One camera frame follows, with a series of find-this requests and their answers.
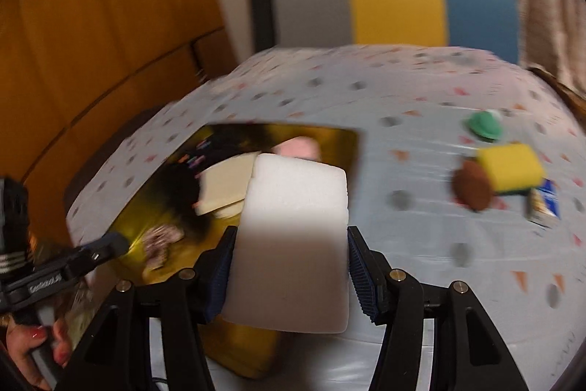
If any gold metal tin box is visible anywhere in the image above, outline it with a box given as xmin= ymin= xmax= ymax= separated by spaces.
xmin=107 ymin=123 xmax=369 ymax=380

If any white patterned tablecloth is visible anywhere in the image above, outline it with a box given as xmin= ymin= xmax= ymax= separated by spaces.
xmin=64 ymin=45 xmax=586 ymax=391

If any green round lid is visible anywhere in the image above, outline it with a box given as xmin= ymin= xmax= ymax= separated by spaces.
xmin=464 ymin=111 xmax=503 ymax=143

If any black upright post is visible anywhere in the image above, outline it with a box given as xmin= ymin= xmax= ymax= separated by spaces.
xmin=248 ymin=0 xmax=281 ymax=52

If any grey yellow blue chair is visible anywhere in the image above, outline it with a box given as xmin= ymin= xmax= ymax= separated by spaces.
xmin=272 ymin=0 xmax=520 ymax=64

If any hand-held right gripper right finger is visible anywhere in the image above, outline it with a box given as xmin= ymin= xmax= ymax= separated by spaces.
xmin=347 ymin=226 xmax=529 ymax=391

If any patterned scrunchie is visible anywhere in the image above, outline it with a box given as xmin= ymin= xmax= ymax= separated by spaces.
xmin=142 ymin=224 xmax=184 ymax=270

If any pink soft puff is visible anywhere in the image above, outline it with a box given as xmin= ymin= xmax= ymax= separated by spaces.
xmin=275 ymin=136 xmax=321 ymax=163

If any black scrunchie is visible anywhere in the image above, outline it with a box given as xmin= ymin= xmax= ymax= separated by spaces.
xmin=156 ymin=162 xmax=214 ymax=243

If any person's left hand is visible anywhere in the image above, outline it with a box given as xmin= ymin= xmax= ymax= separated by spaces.
xmin=0 ymin=313 xmax=74 ymax=391

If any wooden cabinet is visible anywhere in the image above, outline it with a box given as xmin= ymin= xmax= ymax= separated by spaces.
xmin=0 ymin=0 xmax=239 ymax=190

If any white foam block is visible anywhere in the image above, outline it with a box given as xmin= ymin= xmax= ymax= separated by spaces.
xmin=222 ymin=153 xmax=351 ymax=334

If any brown round disc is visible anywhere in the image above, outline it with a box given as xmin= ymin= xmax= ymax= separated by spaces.
xmin=452 ymin=159 xmax=496 ymax=213

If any cream rectangular block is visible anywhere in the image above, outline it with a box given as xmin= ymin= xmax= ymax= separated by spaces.
xmin=194 ymin=152 xmax=262 ymax=215

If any yellow sponge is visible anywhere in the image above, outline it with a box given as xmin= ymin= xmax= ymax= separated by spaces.
xmin=476 ymin=144 xmax=545 ymax=194

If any blue packet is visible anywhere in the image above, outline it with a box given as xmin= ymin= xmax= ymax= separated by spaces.
xmin=526 ymin=179 xmax=561 ymax=229

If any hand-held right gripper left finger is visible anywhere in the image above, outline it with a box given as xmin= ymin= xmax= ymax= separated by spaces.
xmin=55 ymin=226 xmax=238 ymax=391

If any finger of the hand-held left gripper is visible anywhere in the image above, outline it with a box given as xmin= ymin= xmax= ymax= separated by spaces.
xmin=68 ymin=233 xmax=130 ymax=277

